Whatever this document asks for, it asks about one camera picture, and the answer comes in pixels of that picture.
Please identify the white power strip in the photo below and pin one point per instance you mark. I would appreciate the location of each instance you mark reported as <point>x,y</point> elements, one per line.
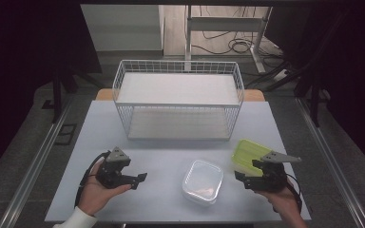
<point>280,75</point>

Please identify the person's right hand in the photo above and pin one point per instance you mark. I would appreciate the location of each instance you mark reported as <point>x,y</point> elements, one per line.
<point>285,199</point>

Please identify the black floor bracket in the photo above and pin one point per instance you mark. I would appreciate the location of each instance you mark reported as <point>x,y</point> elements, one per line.
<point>66,134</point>

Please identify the white metal desk frame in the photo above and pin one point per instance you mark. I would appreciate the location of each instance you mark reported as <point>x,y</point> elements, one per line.
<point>225,24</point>

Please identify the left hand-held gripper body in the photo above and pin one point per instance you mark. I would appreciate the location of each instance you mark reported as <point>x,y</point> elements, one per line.
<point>114,175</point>

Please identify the black metal stand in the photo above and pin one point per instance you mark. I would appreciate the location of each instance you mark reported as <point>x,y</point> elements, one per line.
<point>313,95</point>
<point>57,91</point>

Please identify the wooden table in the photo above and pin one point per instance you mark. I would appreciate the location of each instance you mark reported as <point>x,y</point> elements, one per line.
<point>104,94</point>

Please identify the clear plastic container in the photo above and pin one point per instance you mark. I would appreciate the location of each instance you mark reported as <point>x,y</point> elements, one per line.
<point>202,182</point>

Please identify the metal floor rail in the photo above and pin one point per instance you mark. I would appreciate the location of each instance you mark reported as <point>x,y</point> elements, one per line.
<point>33,167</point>
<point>332,164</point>

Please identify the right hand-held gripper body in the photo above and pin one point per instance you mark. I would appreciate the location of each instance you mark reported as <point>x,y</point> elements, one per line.
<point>271,177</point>

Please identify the dark curtain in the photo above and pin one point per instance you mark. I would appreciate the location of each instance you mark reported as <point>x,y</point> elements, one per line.
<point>9,63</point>
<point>361,79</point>

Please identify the green plastic container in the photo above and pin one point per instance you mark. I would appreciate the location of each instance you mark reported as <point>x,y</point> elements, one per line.
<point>247,153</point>

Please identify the white cabinet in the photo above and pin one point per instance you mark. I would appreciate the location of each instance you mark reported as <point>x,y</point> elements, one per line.
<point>123,28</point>

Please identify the person's left hand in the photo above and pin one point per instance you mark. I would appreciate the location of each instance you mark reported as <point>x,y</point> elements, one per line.
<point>95,194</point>

